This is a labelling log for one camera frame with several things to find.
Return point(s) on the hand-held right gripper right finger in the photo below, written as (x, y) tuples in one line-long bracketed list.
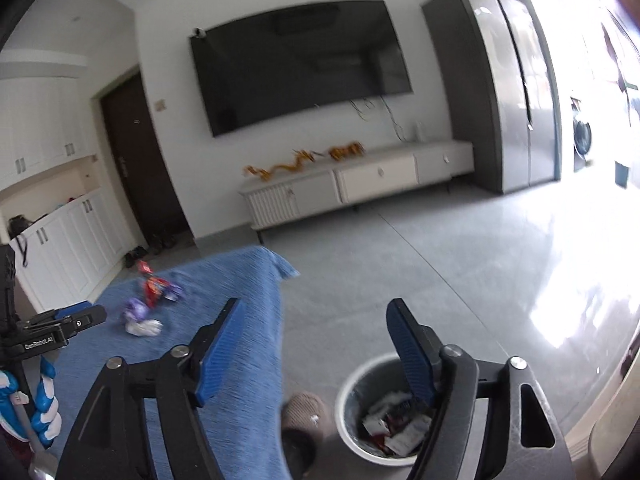
[(410, 355)]

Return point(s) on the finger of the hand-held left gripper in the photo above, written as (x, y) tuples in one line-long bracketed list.
[(72, 310), (87, 318)]

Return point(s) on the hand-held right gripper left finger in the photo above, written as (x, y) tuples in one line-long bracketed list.
[(220, 355)]

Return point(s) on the white wrapper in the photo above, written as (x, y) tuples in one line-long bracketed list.
[(144, 328)]

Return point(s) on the red and blue wrapper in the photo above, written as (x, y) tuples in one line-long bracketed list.
[(155, 289)]

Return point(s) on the small purple wrapper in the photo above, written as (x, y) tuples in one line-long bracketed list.
[(174, 293)]

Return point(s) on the small red wrapper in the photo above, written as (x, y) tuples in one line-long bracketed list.
[(144, 267)]

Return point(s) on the white round waste bin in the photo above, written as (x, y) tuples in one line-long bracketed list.
[(345, 410)]

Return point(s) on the person's left hand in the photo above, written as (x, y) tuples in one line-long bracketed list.
[(47, 425)]

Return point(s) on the white base cabinets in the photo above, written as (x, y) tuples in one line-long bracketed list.
[(75, 245)]

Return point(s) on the blue fluffy towel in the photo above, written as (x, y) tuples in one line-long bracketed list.
[(240, 285)]

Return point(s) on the brown fuzzy slipper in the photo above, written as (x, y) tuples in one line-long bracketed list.
[(306, 412)]

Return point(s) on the pair of dark shoes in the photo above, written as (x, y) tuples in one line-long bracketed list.
[(162, 242)]

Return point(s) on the dark brown door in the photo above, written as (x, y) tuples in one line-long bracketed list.
[(140, 170)]

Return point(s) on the white television cabinet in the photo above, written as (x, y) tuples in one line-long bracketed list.
[(375, 177)]

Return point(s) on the golden dragon figurine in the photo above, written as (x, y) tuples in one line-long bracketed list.
[(282, 166)]

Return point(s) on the golden tiger figurine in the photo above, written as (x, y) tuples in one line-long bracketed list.
[(346, 151)]

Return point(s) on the light wooden table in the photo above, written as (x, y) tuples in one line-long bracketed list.
[(610, 430)]

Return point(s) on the silver double-door refrigerator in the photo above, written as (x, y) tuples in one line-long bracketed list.
[(505, 100)]

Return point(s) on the small teal bin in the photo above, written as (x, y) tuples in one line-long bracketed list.
[(621, 175)]

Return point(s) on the front-load washing machine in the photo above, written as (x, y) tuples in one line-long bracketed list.
[(581, 135)]

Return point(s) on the hanging dark clothes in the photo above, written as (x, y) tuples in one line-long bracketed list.
[(617, 60)]

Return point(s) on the white wall cabinets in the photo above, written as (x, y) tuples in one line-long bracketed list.
[(40, 130)]

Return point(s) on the beige light switch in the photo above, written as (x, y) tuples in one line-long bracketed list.
[(160, 105)]

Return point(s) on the black wall television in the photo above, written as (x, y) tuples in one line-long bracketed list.
[(300, 65)]

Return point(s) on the small white camera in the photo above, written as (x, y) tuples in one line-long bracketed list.
[(199, 33)]

